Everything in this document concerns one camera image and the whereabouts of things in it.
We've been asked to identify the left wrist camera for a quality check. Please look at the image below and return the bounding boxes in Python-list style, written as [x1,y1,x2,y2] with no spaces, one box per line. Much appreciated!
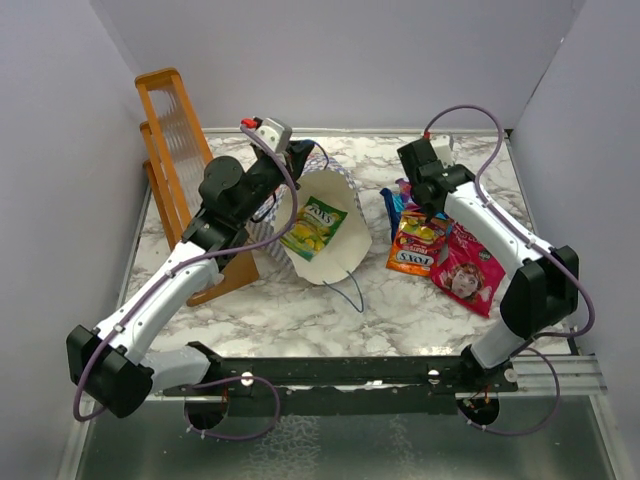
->
[240,117,292,154]

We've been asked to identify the blue cookie snack pack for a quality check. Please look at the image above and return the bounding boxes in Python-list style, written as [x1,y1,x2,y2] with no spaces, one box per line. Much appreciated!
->
[380,188,411,241]

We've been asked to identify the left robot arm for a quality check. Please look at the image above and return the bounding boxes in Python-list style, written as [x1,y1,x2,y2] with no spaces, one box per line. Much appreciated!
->
[66,140,314,418]

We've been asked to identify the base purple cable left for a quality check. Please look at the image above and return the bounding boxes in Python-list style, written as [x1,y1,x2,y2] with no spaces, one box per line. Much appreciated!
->
[182,375,283,443]

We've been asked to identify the orange candy bag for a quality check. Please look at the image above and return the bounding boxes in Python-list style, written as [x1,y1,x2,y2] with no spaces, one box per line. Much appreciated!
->
[386,210,451,277]

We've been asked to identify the red chips bag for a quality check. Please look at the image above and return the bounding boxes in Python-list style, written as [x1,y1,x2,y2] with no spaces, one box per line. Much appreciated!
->
[430,221,505,318]

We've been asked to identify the purple berries candy bag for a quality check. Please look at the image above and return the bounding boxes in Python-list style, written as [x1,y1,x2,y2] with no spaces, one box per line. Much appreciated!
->
[394,178,420,212]

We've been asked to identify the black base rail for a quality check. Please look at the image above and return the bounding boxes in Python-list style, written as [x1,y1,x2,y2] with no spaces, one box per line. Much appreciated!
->
[163,343,517,416]

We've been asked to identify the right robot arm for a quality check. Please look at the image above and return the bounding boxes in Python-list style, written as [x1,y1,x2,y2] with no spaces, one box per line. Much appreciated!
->
[397,138,579,391]

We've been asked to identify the green fruit candy bag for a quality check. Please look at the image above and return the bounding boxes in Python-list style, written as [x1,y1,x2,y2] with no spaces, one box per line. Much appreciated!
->
[280,196,348,262]

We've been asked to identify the orange wooden rack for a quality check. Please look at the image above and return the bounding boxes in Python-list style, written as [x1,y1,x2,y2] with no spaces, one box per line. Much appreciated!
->
[134,67,261,307]

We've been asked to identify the blue checkered paper bag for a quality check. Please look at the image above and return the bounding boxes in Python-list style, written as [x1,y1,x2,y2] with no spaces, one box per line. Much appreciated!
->
[265,139,372,313]

